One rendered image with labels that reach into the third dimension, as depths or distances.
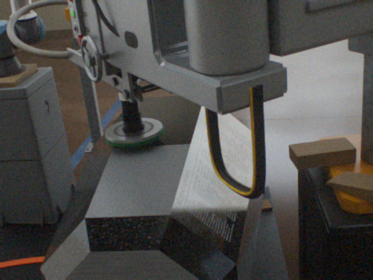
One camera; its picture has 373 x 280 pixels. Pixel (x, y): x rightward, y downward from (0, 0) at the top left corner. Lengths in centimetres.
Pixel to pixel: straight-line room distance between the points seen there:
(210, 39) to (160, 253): 60
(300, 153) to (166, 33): 65
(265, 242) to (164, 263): 135
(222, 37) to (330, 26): 30
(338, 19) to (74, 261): 95
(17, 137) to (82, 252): 158
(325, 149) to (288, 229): 114
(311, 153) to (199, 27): 75
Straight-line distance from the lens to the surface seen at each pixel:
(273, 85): 123
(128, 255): 147
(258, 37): 118
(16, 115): 295
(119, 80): 177
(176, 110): 223
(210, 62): 118
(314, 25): 129
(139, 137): 186
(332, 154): 178
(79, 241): 153
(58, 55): 225
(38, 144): 298
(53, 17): 943
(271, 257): 265
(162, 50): 138
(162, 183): 164
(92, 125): 403
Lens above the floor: 159
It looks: 23 degrees down
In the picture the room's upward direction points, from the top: 7 degrees counter-clockwise
